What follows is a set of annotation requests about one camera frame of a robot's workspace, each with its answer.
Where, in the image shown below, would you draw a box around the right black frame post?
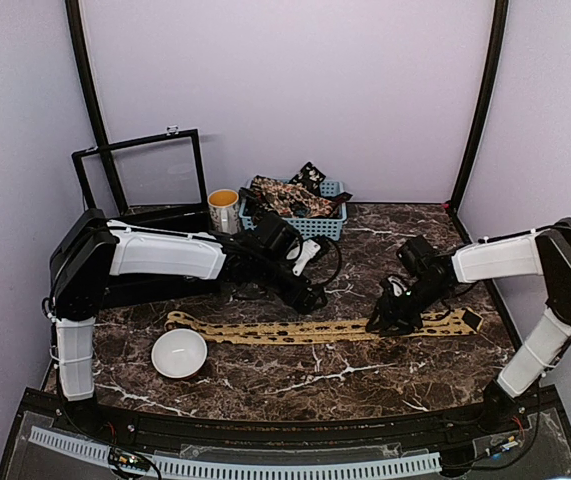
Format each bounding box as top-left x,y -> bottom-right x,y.
447,0 -> 510,211

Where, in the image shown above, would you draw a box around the light blue plastic basket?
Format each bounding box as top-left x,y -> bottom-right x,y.
239,179 -> 347,241

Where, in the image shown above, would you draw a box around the black frame post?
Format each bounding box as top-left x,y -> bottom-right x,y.
64,0 -> 128,214
447,0 -> 510,211

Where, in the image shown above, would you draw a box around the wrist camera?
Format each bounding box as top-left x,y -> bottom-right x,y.
396,235 -> 436,277
252,214 -> 299,259

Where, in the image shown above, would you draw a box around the black front rail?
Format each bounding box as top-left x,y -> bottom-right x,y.
10,387 -> 571,453

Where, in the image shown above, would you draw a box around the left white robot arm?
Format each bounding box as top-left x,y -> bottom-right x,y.
42,209 -> 327,436

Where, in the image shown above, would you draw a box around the white mug yellow inside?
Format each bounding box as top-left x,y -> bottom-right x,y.
208,189 -> 241,234

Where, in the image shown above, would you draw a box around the left black frame post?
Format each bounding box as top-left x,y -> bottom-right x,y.
64,0 -> 128,214

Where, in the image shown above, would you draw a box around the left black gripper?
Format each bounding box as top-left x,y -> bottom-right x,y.
254,254 -> 328,315

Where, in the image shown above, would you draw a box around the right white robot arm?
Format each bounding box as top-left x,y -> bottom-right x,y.
366,217 -> 571,434

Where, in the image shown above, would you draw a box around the yellow beetle-pattern tie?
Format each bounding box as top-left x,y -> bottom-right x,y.
164,309 -> 483,345

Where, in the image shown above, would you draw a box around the white cable duct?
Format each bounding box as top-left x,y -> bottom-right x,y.
28,426 -> 442,479

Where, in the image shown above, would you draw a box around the black display box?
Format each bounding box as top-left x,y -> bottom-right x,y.
71,128 -> 220,309

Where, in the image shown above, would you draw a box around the white bowl orange outside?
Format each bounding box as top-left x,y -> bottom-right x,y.
151,329 -> 208,379

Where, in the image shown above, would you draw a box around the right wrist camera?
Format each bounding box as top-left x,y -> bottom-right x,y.
396,235 -> 436,277

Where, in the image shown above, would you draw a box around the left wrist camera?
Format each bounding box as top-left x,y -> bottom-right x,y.
252,214 -> 299,259

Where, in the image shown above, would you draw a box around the black floral tie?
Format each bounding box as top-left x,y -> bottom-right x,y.
289,162 -> 326,189

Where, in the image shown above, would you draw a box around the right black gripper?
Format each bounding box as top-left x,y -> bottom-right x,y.
367,277 -> 451,336

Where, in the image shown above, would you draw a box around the floral patterned tie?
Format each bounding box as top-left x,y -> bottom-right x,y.
240,176 -> 353,219

